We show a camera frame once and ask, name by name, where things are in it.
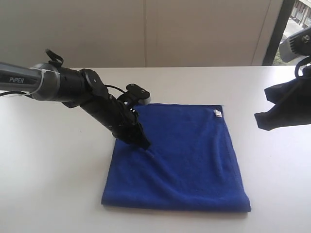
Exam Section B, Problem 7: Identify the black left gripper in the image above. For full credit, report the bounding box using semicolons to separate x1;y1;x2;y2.
63;69;151;150

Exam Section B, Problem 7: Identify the blue microfiber towel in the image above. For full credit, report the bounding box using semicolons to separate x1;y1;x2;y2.
102;103;251;213

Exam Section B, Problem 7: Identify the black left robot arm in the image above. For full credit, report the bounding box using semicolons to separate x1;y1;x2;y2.
0;63;151;150

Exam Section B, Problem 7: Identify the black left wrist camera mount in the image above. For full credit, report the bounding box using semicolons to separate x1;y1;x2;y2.
117;83;151;107

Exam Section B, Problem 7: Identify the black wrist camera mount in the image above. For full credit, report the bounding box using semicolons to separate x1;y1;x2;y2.
117;83;151;107
279;27;311;63

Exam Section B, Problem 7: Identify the black window frame post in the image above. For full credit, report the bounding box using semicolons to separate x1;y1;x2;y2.
262;0;295;66

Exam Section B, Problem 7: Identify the black left velcro strap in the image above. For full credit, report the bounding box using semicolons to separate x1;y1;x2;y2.
45;49;64;67

